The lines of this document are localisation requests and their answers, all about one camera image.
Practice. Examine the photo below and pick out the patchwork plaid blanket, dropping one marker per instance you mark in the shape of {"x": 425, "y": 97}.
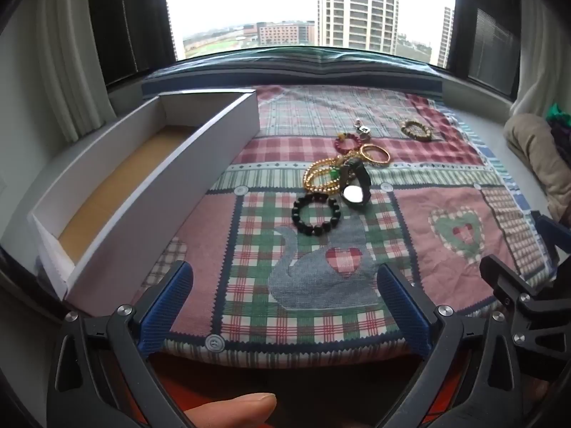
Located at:
{"x": 446, "y": 214}

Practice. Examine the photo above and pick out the white curtain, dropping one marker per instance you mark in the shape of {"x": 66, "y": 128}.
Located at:
{"x": 542, "y": 53}
{"x": 67, "y": 53}

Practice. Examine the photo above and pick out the person's left hand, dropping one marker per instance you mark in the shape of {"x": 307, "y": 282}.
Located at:
{"x": 232, "y": 410}

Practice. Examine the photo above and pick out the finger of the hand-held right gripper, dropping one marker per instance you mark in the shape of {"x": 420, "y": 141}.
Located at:
{"x": 506, "y": 278}
{"x": 548, "y": 231}

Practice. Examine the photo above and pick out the gold bangle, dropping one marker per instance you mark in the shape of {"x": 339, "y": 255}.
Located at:
{"x": 383, "y": 157}

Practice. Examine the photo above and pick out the tall high-rise building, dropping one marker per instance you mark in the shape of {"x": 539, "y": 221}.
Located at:
{"x": 357, "y": 4}

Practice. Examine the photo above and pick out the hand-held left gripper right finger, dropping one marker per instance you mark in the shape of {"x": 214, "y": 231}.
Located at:
{"x": 401, "y": 312}

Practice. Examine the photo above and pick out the blue striped cushion pad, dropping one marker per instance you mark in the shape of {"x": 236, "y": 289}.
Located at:
{"x": 290, "y": 71}

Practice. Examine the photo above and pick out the long white cardboard box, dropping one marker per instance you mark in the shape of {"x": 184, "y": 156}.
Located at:
{"x": 134, "y": 232}

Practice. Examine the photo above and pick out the black smartwatch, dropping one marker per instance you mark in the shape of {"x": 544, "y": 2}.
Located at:
{"x": 363, "y": 179}

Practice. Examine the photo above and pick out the dark window frame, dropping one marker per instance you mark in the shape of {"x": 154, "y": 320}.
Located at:
{"x": 129, "y": 22}
{"x": 481, "y": 31}

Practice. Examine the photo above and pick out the small metal clasp charm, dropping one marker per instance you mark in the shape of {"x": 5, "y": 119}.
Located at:
{"x": 363, "y": 129}

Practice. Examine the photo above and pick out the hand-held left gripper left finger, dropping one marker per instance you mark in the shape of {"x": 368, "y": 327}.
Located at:
{"x": 165, "y": 310}

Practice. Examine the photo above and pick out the low brick building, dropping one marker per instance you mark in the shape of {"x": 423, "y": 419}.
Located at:
{"x": 285, "y": 34}

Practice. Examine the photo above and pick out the green cloth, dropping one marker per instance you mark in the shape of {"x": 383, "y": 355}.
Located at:
{"x": 560, "y": 113}

